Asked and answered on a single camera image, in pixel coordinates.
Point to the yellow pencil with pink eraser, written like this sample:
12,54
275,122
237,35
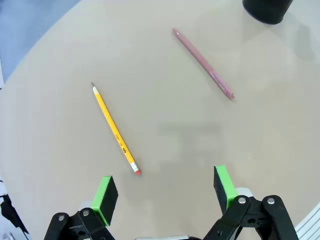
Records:
113,127

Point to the black mesh pen holder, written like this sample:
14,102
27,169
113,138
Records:
267,10

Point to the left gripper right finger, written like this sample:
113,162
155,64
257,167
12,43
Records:
225,190

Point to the pink pen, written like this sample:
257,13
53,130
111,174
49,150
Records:
200,60

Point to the white slatted panel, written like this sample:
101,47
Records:
311,225

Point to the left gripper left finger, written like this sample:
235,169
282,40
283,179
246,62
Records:
105,200

